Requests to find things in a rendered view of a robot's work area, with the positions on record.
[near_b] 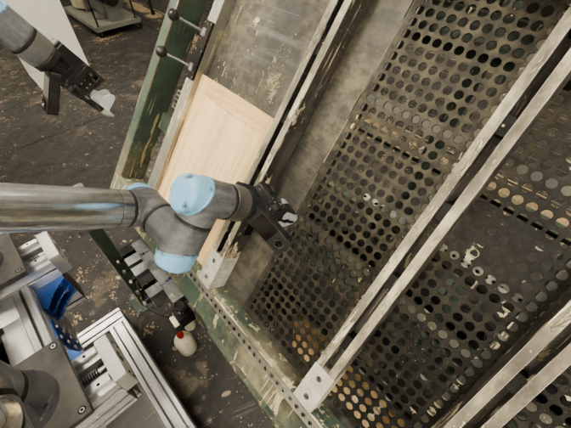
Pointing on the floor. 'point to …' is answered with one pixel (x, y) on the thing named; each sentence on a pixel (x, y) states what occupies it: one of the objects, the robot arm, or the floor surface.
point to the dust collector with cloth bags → (102, 14)
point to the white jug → (185, 343)
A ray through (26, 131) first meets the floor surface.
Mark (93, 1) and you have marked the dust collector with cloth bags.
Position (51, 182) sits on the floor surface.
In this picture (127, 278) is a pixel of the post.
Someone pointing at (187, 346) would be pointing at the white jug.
